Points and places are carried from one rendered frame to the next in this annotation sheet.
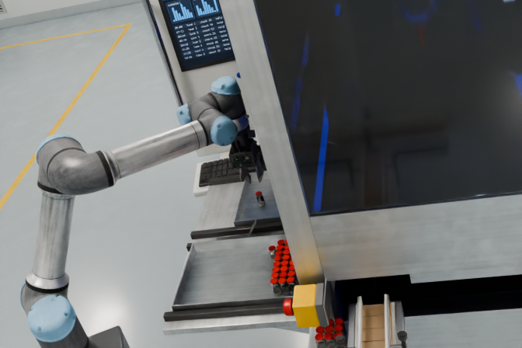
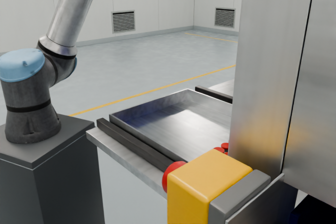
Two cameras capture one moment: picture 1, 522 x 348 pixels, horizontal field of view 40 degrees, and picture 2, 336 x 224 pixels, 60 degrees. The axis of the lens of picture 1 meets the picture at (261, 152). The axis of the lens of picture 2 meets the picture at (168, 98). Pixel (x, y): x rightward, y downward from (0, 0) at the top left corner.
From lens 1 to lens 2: 140 cm
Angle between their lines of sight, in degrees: 30
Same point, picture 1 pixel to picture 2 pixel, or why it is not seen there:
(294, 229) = (262, 5)
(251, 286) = (198, 147)
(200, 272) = (171, 112)
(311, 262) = (268, 118)
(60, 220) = not seen: outside the picture
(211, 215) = (228, 87)
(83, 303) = not seen: hidden behind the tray
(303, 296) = (206, 171)
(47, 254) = (56, 15)
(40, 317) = (10, 55)
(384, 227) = not seen: outside the picture
